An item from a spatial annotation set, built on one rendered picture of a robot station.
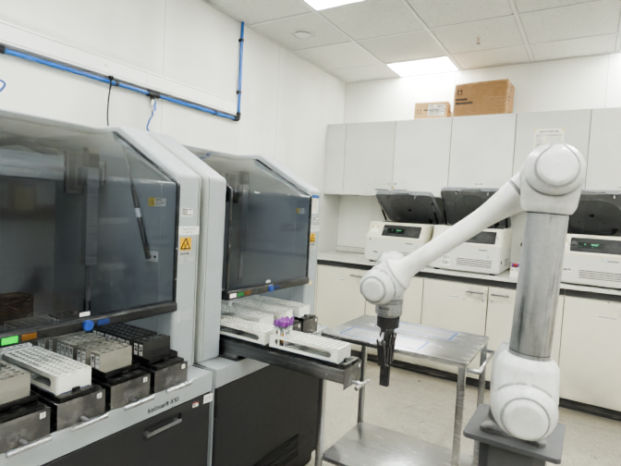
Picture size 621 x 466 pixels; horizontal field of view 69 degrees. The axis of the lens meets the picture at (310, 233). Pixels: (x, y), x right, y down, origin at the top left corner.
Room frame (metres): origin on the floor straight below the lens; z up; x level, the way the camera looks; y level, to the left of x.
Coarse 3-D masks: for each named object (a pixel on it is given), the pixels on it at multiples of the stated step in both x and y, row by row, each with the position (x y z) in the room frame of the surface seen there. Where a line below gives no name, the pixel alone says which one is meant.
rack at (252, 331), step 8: (224, 320) 1.85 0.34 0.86; (232, 320) 1.85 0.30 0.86; (240, 320) 1.86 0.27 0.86; (248, 320) 1.86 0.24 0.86; (224, 328) 1.85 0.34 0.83; (232, 328) 1.86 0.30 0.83; (240, 328) 1.76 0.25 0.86; (248, 328) 1.74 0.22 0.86; (256, 328) 1.74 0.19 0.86; (264, 328) 1.75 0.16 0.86; (272, 328) 1.75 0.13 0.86; (232, 336) 1.78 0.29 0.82; (240, 336) 1.76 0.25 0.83; (248, 336) 1.83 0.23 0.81; (256, 336) 1.84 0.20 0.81; (264, 336) 1.70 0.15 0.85; (264, 344) 1.70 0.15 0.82
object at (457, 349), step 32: (352, 320) 2.14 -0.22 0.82; (416, 352) 1.69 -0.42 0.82; (448, 352) 1.71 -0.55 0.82; (320, 384) 1.90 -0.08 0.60; (480, 384) 1.97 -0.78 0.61; (320, 416) 1.90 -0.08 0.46; (320, 448) 1.89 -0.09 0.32; (352, 448) 1.98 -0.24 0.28; (384, 448) 1.99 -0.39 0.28; (416, 448) 2.01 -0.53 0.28; (448, 448) 2.02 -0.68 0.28
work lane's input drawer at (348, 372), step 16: (224, 336) 1.79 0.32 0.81; (240, 352) 1.73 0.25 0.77; (256, 352) 1.69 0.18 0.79; (272, 352) 1.65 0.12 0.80; (288, 352) 1.63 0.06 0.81; (288, 368) 1.61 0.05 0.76; (304, 368) 1.58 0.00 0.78; (320, 368) 1.54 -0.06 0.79; (336, 368) 1.51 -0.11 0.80; (352, 368) 1.55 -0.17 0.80; (352, 384) 1.55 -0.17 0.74
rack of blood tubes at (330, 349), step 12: (276, 336) 1.66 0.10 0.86; (288, 336) 1.66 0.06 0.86; (300, 336) 1.68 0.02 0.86; (312, 336) 1.68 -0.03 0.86; (288, 348) 1.64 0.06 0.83; (300, 348) 1.65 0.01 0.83; (312, 348) 1.69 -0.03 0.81; (324, 348) 1.56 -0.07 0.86; (336, 348) 1.56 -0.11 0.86; (348, 348) 1.59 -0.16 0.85; (336, 360) 1.53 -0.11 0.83
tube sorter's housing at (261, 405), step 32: (192, 160) 1.78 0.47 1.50; (224, 192) 1.76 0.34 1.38; (320, 192) 2.38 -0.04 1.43; (224, 224) 1.77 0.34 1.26; (224, 256) 2.59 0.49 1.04; (288, 288) 2.35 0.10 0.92; (224, 352) 1.78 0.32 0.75; (224, 384) 1.67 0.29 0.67; (256, 384) 1.84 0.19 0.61; (288, 384) 2.04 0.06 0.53; (224, 416) 1.67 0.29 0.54; (256, 416) 1.84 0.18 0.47; (288, 416) 2.05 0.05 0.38; (224, 448) 1.68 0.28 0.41; (256, 448) 1.85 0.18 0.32; (288, 448) 2.07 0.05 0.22
